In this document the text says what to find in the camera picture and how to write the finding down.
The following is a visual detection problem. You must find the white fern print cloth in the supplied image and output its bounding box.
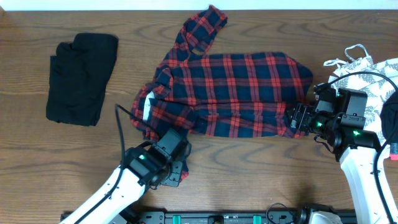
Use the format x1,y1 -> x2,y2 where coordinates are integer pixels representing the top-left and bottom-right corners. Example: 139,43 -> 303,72
323,44 -> 397,144

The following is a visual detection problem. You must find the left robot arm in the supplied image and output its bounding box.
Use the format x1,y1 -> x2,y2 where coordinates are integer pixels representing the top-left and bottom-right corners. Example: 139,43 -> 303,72
60,129 -> 192,224

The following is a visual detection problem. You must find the red navy plaid shirt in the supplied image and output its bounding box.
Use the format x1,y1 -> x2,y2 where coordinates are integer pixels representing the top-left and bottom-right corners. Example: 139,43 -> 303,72
131,6 -> 313,141

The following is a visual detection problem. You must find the dark navy garment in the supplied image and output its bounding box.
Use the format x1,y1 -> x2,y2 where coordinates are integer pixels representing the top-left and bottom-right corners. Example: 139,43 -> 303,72
380,92 -> 397,144

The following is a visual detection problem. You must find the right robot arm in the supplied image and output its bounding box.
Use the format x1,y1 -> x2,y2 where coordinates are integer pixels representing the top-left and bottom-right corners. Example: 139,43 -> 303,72
287,88 -> 397,223

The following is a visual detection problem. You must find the red object at edge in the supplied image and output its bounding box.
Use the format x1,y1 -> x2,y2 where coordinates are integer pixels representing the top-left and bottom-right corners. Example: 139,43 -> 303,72
389,143 -> 398,161

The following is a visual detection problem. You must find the black folded garment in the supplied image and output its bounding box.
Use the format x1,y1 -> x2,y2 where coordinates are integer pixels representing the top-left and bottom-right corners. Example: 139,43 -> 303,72
46,33 -> 119,126

